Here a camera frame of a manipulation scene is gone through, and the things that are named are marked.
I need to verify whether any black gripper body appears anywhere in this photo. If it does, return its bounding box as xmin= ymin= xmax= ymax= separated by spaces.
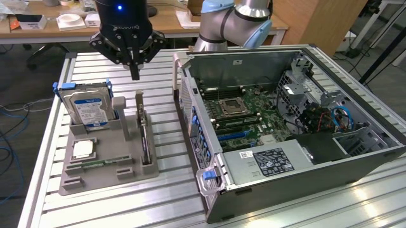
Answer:
xmin=95 ymin=0 xmax=153 ymax=66

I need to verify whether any small white labelled box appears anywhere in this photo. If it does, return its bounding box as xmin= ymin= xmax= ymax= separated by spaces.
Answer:
xmin=84 ymin=13 xmax=101 ymax=28

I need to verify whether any white paper stack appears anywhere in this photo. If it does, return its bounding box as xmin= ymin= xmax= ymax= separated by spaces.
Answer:
xmin=175 ymin=10 xmax=203 ymax=29

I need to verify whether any white box with tape roll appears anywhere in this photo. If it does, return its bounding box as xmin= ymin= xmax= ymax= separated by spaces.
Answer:
xmin=56 ymin=13 xmax=87 ymax=31

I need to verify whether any black office chair base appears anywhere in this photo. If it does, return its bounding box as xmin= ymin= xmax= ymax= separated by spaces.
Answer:
xmin=25 ymin=44 xmax=71 ymax=69

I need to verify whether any brown cardboard box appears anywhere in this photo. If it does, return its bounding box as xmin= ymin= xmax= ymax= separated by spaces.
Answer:
xmin=187 ymin=0 xmax=204 ymax=17

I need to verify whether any white box with black lid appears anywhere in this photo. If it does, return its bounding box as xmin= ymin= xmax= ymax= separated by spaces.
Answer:
xmin=15 ymin=14 xmax=48 ymax=30

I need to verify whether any hard disk in blue caddy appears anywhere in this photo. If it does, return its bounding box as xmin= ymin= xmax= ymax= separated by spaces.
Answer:
xmin=52 ymin=79 xmax=116 ymax=132

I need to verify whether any black RAM slot bank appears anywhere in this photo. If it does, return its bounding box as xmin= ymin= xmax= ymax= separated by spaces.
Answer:
xmin=202 ymin=85 xmax=244 ymax=100

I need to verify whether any CPU socket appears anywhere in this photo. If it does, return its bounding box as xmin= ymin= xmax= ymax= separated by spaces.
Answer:
xmin=220 ymin=97 xmax=247 ymax=117

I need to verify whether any gray parts rack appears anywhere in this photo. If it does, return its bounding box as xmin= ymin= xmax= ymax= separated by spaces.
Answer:
xmin=59 ymin=96 xmax=161 ymax=197

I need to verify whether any silver CPU chip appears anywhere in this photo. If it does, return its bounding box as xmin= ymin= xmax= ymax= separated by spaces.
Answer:
xmin=72 ymin=141 xmax=96 ymax=160

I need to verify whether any green motherboard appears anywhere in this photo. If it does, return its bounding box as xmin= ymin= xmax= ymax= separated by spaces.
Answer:
xmin=199 ymin=84 xmax=299 ymax=152

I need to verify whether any metal disk bay cage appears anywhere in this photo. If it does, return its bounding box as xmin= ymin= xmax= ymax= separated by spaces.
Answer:
xmin=274 ymin=53 xmax=324 ymax=133

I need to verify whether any green RAM stick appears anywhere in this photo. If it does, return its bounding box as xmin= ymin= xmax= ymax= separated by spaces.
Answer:
xmin=80 ymin=159 xmax=120 ymax=168

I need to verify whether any wooden cabinet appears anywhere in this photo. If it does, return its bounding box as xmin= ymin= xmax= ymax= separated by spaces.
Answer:
xmin=272 ymin=0 xmax=370 ymax=57

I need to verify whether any gray power supply unit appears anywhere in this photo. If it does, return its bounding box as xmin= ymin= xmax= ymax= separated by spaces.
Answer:
xmin=223 ymin=139 xmax=315 ymax=186

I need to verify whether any black slanted pole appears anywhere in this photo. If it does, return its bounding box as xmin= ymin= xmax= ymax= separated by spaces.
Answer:
xmin=358 ymin=7 xmax=406 ymax=84

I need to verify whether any open black PC case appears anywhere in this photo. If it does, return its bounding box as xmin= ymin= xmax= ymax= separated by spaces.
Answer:
xmin=172 ymin=43 xmax=406 ymax=224

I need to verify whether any wooden desk with white frame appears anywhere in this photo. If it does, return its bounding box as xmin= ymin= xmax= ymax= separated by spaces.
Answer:
xmin=0 ymin=0 xmax=290 ymax=52

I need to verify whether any white floor cable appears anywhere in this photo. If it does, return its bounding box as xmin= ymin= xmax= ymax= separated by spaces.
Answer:
xmin=3 ymin=98 xmax=53 ymax=112

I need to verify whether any blue floor cable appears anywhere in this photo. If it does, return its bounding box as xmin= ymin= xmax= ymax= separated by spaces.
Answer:
xmin=0 ymin=104 xmax=31 ymax=205

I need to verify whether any red wire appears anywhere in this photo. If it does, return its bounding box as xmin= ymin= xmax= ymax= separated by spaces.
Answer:
xmin=318 ymin=111 xmax=331 ymax=126

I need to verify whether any blue wire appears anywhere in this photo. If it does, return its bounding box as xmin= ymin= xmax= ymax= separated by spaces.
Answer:
xmin=330 ymin=106 xmax=355 ymax=130

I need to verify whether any metal drive bay bracket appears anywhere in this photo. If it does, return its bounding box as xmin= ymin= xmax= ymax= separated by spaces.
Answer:
xmin=332 ymin=127 xmax=397 ymax=157

